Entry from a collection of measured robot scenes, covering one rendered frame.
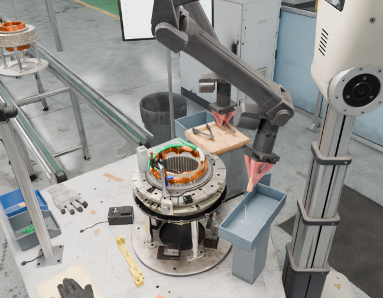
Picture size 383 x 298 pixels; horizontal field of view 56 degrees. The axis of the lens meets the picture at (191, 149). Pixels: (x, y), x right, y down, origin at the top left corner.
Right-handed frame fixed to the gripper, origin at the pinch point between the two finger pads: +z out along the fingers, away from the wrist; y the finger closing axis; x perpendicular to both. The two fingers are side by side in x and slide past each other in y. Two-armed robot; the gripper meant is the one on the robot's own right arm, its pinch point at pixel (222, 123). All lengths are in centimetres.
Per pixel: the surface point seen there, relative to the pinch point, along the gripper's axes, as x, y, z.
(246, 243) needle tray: 53, 31, 4
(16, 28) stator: -201, 44, -1
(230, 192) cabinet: 11.6, 3.7, 27.2
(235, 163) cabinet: 11.6, 1.7, 12.7
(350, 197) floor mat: -8, -128, 108
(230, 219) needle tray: 42, 28, 5
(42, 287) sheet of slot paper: 12, 84, 31
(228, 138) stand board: 6.7, 2.0, 2.8
